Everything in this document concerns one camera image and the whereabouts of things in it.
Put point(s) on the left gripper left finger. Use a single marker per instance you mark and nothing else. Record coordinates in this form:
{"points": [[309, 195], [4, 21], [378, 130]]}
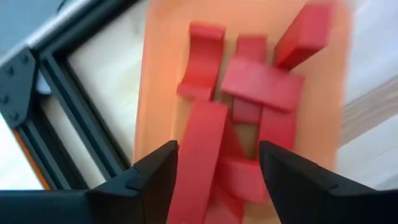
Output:
{"points": [[140, 196]]}

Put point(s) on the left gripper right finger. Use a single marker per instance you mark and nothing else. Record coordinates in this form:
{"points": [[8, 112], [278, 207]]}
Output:
{"points": [[311, 199]]}

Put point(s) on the black aluminium table frame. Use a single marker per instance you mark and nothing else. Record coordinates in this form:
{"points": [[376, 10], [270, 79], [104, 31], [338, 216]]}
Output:
{"points": [[77, 109]]}

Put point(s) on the red wooden arch block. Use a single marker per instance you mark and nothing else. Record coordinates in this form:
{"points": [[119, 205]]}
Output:
{"points": [[202, 59]]}

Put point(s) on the orange translucent plastic bin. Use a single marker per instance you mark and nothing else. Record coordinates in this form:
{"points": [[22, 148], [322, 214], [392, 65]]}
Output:
{"points": [[161, 77]]}

